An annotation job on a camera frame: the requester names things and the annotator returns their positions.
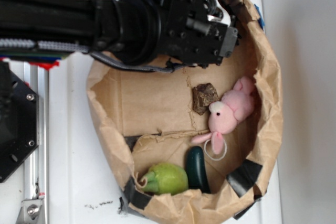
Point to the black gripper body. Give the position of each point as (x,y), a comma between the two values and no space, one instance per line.
(196,32)

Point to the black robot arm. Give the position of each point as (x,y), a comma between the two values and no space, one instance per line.
(133,35)

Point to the brown rock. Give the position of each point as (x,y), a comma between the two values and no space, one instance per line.
(203,96)

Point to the pink plush bunny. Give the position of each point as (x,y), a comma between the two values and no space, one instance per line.
(226,114)

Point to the brown paper bag bin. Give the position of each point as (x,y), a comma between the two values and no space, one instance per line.
(143,119)

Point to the dark green toy cucumber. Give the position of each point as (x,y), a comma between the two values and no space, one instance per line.
(195,169)

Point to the light green toy vegetable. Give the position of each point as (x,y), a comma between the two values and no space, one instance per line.
(164,178)

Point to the white plastic tray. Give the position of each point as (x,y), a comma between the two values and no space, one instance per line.
(82,188)

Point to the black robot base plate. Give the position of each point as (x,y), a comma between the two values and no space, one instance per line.
(18,122)

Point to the aluminium extrusion rail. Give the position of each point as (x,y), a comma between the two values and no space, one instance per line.
(35,206)

